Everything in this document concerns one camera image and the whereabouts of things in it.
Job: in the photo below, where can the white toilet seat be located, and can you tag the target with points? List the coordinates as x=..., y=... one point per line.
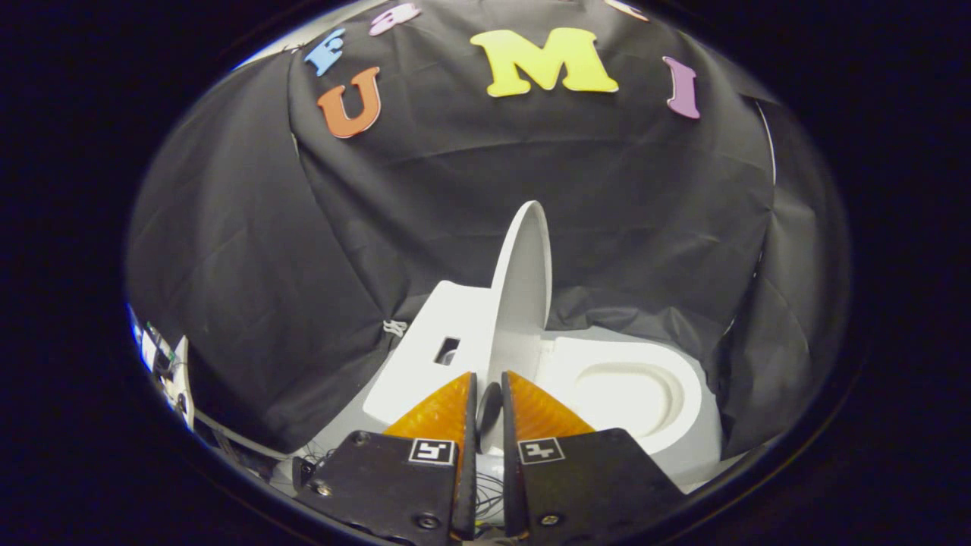
x=607, y=353

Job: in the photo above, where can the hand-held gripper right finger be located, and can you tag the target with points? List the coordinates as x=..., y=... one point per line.
x=584, y=481

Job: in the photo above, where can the black backdrop cloth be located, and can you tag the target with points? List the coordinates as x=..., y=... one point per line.
x=455, y=212

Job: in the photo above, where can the white cluttered shelf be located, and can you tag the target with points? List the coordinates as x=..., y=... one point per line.
x=163, y=364

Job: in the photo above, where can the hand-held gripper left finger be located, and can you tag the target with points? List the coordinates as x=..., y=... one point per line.
x=387, y=485

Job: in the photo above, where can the white toilet bowl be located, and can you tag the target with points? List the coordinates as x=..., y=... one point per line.
x=704, y=455

